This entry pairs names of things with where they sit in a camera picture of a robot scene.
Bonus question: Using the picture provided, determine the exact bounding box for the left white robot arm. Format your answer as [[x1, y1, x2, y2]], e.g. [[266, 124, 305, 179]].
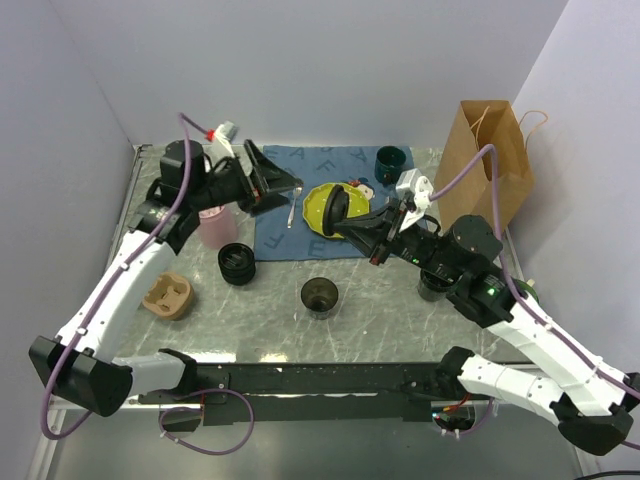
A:
[[29, 140, 302, 417]]

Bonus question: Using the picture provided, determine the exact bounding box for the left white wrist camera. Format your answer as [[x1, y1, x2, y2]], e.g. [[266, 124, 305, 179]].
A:
[[205, 121, 238, 159]]

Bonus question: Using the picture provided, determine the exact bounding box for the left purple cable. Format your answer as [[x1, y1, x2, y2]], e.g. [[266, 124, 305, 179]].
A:
[[39, 112, 256, 456]]

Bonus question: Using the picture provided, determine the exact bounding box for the blue alphabet placemat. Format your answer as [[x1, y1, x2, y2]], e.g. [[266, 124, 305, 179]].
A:
[[254, 145, 396, 262]]

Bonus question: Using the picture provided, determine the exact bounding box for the purple cable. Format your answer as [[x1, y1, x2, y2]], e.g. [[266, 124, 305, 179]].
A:
[[429, 144, 640, 449], [39, 112, 256, 456]]

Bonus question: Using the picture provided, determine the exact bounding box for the silver fork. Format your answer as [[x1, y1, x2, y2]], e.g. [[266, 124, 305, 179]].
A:
[[287, 186, 303, 229]]

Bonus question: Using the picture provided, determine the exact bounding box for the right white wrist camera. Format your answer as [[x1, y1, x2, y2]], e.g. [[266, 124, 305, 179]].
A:
[[395, 168, 434, 232]]

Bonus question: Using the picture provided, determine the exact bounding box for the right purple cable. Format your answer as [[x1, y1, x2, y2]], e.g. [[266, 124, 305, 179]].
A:
[[429, 144, 640, 449]]

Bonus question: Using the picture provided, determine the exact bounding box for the black cup stack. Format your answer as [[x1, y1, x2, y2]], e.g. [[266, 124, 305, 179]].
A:
[[417, 270, 452, 302]]

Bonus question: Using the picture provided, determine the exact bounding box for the green interior patterned cup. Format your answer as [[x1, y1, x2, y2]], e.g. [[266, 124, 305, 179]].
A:
[[515, 279, 539, 302]]

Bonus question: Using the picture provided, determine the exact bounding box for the stack of black lids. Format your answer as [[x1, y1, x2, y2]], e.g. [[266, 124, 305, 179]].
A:
[[218, 243, 256, 286]]

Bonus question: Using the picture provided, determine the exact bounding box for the small cartoon figurine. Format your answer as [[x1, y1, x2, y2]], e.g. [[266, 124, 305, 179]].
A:
[[348, 177, 375, 201]]

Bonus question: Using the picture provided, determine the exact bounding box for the brown paper bag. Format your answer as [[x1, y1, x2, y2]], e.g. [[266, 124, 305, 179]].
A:
[[434, 100, 535, 230]]

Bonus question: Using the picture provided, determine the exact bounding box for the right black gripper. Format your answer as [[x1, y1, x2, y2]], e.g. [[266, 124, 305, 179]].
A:
[[333, 196, 462, 282]]

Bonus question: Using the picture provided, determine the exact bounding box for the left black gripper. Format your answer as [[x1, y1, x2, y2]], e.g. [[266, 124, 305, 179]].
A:
[[188, 139, 302, 217]]

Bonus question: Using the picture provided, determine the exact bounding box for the black coffee cup lid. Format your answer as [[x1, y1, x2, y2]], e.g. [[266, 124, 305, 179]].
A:
[[322, 184, 350, 237]]

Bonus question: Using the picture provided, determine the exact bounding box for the dark green mug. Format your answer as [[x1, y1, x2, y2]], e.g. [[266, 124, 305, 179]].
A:
[[374, 146, 407, 186]]

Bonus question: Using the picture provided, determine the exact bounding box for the pink straw holder cup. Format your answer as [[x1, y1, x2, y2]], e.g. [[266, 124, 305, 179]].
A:
[[197, 206, 238, 250]]

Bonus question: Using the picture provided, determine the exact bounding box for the dark transparent coffee cup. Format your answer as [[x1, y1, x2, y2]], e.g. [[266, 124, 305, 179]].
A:
[[300, 277, 339, 320]]

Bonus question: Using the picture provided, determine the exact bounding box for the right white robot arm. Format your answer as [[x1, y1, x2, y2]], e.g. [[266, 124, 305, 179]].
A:
[[322, 201, 639, 456]]

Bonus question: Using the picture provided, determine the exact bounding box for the brown cardboard cup carrier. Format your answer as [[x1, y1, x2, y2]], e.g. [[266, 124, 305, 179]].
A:
[[142, 272, 195, 321]]

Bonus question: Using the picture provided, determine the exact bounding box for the yellow dotted plate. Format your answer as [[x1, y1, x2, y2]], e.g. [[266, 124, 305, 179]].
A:
[[302, 182, 370, 240]]

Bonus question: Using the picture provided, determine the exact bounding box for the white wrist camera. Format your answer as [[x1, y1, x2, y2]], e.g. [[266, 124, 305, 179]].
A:
[[205, 121, 238, 159], [395, 168, 434, 232]]

